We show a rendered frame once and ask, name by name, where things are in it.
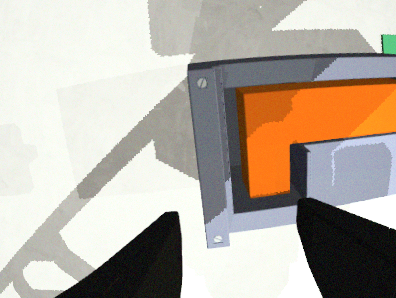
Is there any orange block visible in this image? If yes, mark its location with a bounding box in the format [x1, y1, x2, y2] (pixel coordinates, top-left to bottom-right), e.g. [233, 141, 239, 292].
[235, 77, 396, 198]

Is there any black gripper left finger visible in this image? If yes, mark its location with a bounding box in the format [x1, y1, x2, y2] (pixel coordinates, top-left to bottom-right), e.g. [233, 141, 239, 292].
[56, 211, 183, 298]

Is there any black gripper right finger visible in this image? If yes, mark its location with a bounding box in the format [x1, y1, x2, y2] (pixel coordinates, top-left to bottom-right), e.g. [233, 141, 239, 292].
[296, 198, 396, 298]

